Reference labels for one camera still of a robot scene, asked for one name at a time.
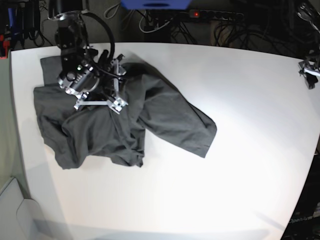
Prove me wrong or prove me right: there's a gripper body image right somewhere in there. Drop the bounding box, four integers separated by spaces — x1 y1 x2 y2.
298 56 320 90

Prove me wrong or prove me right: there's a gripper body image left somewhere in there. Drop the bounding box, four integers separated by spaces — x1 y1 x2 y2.
58 54 127 111

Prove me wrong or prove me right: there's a dark grey t-shirt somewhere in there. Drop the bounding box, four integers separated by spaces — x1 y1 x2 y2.
33 56 217 170

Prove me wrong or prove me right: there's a blue box at top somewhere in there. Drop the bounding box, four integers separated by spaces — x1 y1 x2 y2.
120 0 191 10

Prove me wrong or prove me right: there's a red clamp at table corner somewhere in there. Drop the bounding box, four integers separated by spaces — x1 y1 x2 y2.
0 34 11 59

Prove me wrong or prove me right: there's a black power strip red light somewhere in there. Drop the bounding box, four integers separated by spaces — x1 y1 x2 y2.
188 9 245 21

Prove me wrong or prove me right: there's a white cable on floor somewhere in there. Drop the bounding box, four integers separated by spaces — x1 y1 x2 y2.
138 14 172 34

